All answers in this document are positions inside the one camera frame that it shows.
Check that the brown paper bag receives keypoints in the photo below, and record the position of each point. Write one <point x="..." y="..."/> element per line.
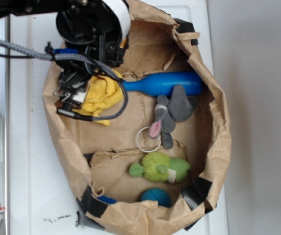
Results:
<point x="96" y="158"/>

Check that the yellow cloth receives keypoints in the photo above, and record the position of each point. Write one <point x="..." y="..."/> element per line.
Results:
<point x="103" y="93"/>

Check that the blue plastic bowling pin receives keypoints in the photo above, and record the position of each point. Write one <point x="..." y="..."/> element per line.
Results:
<point x="163" y="83"/>

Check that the small blue object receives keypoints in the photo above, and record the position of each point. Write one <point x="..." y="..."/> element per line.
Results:
<point x="107" y="200"/>

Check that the blue ball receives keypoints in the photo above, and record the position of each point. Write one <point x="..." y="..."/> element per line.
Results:
<point x="159" y="195"/>

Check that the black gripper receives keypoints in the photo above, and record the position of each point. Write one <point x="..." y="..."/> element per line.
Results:
<point x="73" y="84"/>

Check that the grey plush rabbit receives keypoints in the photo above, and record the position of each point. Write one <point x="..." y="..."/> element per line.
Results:
<point x="168" y="111"/>

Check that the green plush bird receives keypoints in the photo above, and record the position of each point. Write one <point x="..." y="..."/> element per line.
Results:
<point x="159" y="167"/>

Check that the white plastic tray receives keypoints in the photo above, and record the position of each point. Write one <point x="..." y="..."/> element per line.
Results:
<point x="40" y="199"/>

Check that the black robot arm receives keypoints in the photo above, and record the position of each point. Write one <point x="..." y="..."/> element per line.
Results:
<point x="96" y="37"/>

